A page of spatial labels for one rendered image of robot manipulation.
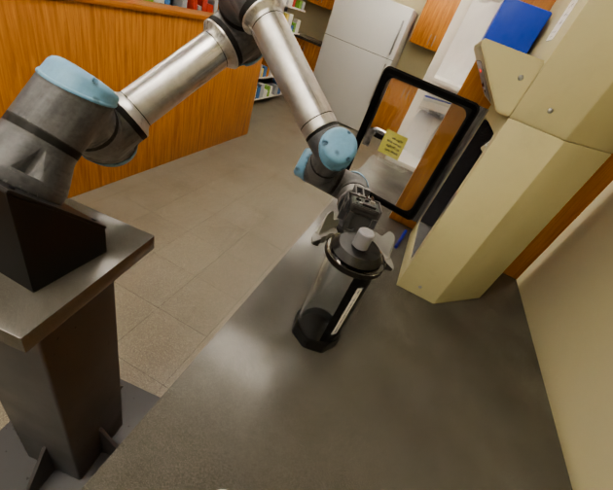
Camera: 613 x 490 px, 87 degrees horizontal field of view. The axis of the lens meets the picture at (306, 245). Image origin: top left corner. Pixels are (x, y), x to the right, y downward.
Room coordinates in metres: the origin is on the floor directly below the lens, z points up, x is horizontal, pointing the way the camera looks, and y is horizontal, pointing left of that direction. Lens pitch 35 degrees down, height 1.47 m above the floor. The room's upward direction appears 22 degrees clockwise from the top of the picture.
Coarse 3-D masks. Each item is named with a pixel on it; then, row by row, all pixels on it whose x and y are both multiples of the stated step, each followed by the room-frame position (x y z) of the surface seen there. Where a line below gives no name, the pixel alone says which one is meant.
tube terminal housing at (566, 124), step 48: (576, 48) 0.72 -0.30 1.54; (528, 96) 0.72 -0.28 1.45; (576, 96) 0.71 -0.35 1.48; (528, 144) 0.71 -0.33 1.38; (576, 144) 0.73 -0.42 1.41; (480, 192) 0.72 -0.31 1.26; (528, 192) 0.72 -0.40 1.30; (432, 240) 0.72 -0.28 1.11; (480, 240) 0.71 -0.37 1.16; (528, 240) 0.81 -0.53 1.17; (432, 288) 0.71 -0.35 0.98; (480, 288) 0.79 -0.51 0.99
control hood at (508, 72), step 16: (480, 48) 0.78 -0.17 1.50; (496, 48) 0.74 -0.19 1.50; (496, 64) 0.74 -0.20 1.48; (512, 64) 0.73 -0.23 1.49; (528, 64) 0.73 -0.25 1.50; (496, 80) 0.73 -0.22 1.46; (512, 80) 0.73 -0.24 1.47; (528, 80) 0.73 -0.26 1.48; (496, 96) 0.73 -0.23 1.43; (512, 96) 0.73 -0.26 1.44
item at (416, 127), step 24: (384, 96) 1.12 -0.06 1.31; (408, 96) 1.10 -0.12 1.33; (432, 96) 1.08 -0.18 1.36; (384, 120) 1.11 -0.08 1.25; (408, 120) 1.09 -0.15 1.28; (432, 120) 1.07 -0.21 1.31; (456, 120) 1.04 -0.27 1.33; (360, 144) 1.12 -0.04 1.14; (384, 144) 1.10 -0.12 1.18; (408, 144) 1.08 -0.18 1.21; (432, 144) 1.05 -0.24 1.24; (360, 168) 1.11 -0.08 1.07; (384, 168) 1.09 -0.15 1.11; (408, 168) 1.06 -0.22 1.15; (432, 168) 1.04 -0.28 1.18; (384, 192) 1.07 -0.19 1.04; (408, 192) 1.05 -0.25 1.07
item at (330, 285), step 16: (336, 256) 0.43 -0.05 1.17; (320, 272) 0.44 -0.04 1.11; (336, 272) 0.42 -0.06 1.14; (368, 272) 0.42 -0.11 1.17; (320, 288) 0.43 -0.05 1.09; (336, 288) 0.42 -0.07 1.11; (304, 304) 0.45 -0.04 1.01; (320, 304) 0.42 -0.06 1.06; (336, 304) 0.41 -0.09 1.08; (304, 320) 0.43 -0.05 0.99; (320, 320) 0.42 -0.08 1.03; (320, 336) 0.41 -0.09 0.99
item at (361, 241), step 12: (360, 228) 0.46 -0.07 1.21; (336, 240) 0.46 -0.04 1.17; (348, 240) 0.46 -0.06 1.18; (360, 240) 0.45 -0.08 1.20; (372, 240) 0.46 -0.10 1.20; (336, 252) 0.43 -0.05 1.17; (348, 252) 0.43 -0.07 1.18; (360, 252) 0.44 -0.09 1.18; (372, 252) 0.46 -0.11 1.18; (348, 264) 0.42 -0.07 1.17; (360, 264) 0.42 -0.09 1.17; (372, 264) 0.43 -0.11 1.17
